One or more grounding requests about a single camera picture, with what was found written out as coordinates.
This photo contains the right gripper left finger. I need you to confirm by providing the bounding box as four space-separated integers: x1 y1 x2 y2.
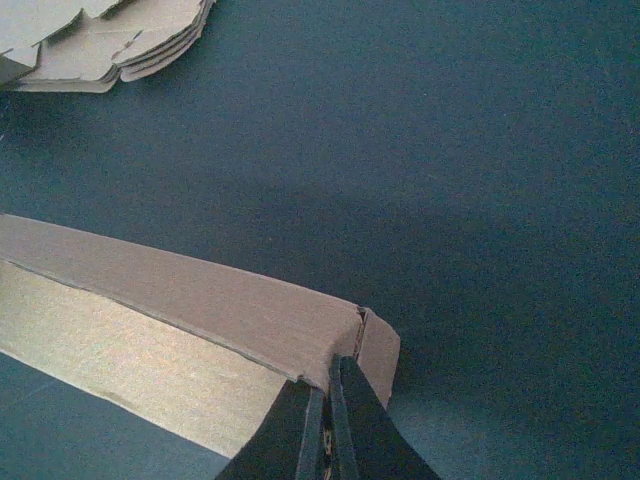
216 382 325 480

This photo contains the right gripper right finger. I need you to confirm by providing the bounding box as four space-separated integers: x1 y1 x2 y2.
328 355 439 480

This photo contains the cardboard box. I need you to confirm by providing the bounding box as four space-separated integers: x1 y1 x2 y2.
1 214 400 458

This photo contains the stack of flat cardboard blanks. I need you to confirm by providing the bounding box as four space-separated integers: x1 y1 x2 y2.
1 1 213 93

